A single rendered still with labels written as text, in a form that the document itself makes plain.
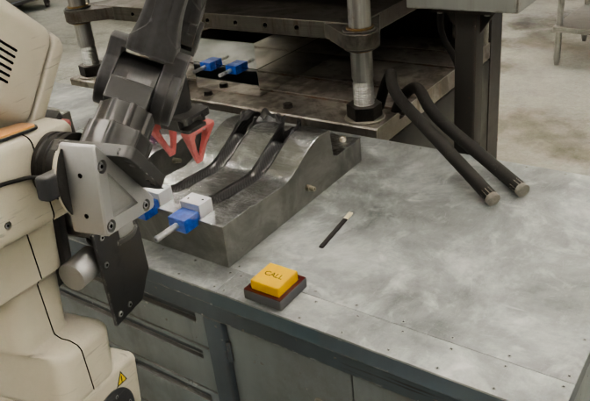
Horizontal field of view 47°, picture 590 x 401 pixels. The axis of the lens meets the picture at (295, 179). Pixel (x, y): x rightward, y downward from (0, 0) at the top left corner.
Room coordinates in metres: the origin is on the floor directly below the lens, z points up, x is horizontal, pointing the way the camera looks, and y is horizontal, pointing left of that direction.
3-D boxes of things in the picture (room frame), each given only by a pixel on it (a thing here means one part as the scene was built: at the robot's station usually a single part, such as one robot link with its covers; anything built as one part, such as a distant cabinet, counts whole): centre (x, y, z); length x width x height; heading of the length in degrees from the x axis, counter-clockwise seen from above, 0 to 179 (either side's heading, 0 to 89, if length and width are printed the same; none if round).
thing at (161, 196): (1.17, 0.31, 0.89); 0.13 x 0.05 x 0.05; 142
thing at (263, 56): (2.31, 0.03, 0.87); 0.50 x 0.27 x 0.17; 142
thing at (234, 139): (1.34, 0.11, 0.92); 0.35 x 0.16 x 0.09; 142
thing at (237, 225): (1.34, 0.09, 0.87); 0.50 x 0.26 x 0.14; 142
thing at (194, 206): (1.10, 0.22, 0.89); 0.13 x 0.05 x 0.05; 142
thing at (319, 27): (2.40, 0.01, 0.96); 1.29 x 0.83 x 0.18; 52
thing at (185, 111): (1.13, 0.19, 1.12); 0.10 x 0.07 x 0.07; 52
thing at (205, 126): (1.12, 0.18, 1.05); 0.07 x 0.07 x 0.09; 52
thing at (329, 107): (2.40, 0.02, 0.76); 1.30 x 0.84 x 0.07; 52
